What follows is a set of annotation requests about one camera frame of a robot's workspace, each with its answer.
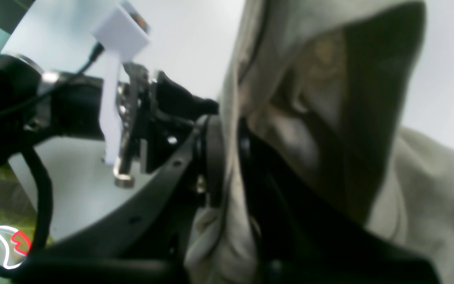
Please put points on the beige khaki T-shirt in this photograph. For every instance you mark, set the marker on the beige khaki T-shirt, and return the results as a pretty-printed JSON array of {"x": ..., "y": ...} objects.
[{"x": 323, "y": 83}]

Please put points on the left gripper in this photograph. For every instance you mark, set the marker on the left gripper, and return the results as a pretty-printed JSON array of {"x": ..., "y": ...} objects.
[{"x": 36, "y": 105}]

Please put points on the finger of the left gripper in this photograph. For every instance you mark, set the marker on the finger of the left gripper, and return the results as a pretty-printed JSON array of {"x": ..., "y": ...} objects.
[{"x": 166, "y": 118}]

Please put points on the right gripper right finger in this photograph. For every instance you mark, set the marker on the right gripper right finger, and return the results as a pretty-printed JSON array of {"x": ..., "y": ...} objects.
[{"x": 300, "y": 239}]

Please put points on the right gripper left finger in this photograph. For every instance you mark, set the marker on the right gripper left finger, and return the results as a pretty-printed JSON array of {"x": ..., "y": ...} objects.
[{"x": 145, "y": 240}]

